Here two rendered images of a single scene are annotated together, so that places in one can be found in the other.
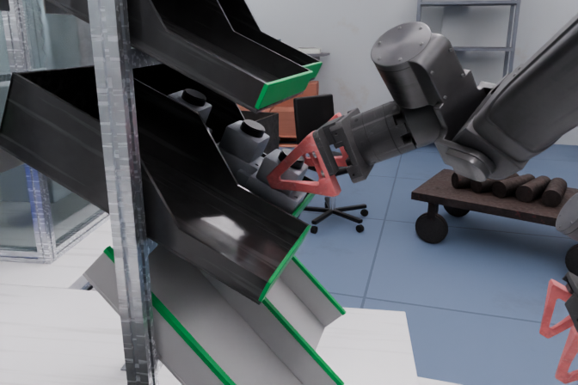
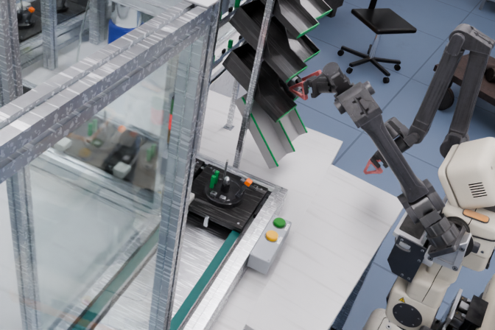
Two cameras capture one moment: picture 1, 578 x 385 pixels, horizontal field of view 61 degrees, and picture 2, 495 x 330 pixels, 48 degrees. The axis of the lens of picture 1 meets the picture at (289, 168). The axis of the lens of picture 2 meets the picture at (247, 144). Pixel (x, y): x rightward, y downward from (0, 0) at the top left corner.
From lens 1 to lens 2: 1.48 m
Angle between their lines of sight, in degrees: 22
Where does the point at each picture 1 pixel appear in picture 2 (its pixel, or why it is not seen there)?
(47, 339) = not seen: hidden behind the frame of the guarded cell
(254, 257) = (278, 110)
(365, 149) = (318, 89)
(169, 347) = (251, 125)
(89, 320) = (210, 104)
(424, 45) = (334, 73)
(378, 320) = (328, 141)
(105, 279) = (239, 104)
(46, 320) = not seen: hidden behind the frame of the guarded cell
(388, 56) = (325, 71)
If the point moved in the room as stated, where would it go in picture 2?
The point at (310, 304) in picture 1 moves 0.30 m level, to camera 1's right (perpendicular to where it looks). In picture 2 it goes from (296, 126) to (369, 148)
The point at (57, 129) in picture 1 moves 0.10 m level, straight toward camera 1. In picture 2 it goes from (239, 67) to (243, 82)
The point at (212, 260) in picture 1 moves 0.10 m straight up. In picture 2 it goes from (267, 109) to (273, 85)
